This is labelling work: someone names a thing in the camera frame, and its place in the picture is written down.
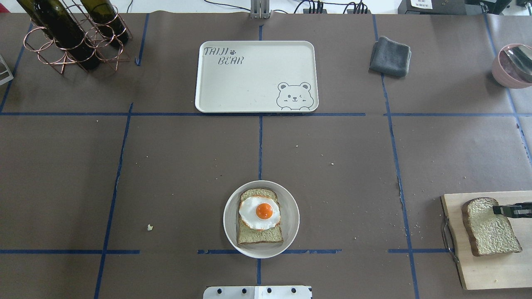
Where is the grey folded cloth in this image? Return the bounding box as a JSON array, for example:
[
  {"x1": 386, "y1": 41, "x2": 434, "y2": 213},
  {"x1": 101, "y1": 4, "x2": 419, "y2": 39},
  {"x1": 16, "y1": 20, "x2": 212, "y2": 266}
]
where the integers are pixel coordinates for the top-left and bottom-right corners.
[{"x1": 369, "y1": 36, "x2": 411, "y2": 77}]

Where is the white round plate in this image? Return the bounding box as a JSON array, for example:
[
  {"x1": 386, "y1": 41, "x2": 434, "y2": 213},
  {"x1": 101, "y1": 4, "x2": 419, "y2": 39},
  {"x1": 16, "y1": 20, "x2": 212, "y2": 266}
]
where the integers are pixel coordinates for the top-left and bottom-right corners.
[{"x1": 222, "y1": 180, "x2": 300, "y2": 259}]

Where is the pink bowl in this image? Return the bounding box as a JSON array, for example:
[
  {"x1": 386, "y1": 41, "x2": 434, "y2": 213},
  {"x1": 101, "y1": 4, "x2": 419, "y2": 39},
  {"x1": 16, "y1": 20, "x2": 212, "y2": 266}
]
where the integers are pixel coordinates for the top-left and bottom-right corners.
[{"x1": 491, "y1": 44, "x2": 531, "y2": 89}]

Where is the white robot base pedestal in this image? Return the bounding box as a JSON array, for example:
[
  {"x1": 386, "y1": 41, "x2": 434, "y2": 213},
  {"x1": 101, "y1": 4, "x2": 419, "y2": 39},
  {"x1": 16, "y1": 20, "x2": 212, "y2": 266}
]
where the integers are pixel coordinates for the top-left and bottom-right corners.
[{"x1": 203, "y1": 285, "x2": 313, "y2": 299}]

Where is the metal spoon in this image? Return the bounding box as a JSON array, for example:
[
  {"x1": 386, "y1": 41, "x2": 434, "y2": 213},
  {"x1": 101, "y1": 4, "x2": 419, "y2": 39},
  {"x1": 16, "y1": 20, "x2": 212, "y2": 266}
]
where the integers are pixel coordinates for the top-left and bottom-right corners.
[{"x1": 503, "y1": 45, "x2": 532, "y2": 83}]

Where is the white bear tray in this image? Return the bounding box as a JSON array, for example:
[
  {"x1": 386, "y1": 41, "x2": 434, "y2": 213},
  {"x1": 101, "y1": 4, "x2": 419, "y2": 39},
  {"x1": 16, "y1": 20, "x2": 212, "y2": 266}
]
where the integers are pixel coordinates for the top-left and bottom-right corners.
[{"x1": 195, "y1": 40, "x2": 319, "y2": 113}]

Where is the dark wine bottle lower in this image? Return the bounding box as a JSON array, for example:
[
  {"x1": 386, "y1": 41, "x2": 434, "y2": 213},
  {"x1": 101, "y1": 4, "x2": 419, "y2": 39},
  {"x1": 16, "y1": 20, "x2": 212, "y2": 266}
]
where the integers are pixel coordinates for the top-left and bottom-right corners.
[{"x1": 81, "y1": 0, "x2": 129, "y2": 48}]

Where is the wooden cutting board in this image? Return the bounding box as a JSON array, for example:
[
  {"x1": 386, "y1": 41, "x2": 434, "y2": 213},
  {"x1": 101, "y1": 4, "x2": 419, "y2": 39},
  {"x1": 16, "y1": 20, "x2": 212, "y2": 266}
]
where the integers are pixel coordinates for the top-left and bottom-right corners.
[{"x1": 441, "y1": 191, "x2": 532, "y2": 290}]

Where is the fried egg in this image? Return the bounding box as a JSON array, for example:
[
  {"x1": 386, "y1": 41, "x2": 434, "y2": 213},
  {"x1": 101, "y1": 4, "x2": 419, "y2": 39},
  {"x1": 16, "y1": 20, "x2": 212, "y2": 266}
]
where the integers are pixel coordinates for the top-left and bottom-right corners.
[{"x1": 238, "y1": 195, "x2": 281, "y2": 231}]

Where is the dark wine bottle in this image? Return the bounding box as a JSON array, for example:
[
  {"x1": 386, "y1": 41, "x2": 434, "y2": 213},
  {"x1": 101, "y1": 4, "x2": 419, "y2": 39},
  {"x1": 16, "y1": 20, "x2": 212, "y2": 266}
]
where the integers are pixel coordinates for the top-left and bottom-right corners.
[
  {"x1": 17, "y1": 0, "x2": 101, "y2": 70},
  {"x1": 81, "y1": 0, "x2": 129, "y2": 48}
]

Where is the dark wine bottle upper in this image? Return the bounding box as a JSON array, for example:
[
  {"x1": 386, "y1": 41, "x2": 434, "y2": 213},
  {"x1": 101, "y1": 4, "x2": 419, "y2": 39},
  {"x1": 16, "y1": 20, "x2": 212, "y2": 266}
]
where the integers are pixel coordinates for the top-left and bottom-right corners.
[{"x1": 17, "y1": 0, "x2": 101, "y2": 70}]

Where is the copper wire bottle rack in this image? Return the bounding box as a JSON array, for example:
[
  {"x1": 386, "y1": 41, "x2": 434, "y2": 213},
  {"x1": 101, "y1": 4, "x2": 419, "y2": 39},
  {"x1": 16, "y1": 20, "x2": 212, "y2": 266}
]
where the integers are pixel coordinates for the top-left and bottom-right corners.
[{"x1": 23, "y1": 0, "x2": 133, "y2": 74}]

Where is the bread slice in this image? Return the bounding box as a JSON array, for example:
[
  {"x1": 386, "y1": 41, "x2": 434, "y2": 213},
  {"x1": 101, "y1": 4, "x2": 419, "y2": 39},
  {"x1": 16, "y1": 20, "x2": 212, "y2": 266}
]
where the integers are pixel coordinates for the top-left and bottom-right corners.
[
  {"x1": 237, "y1": 189, "x2": 284, "y2": 245},
  {"x1": 461, "y1": 197, "x2": 522, "y2": 257}
]

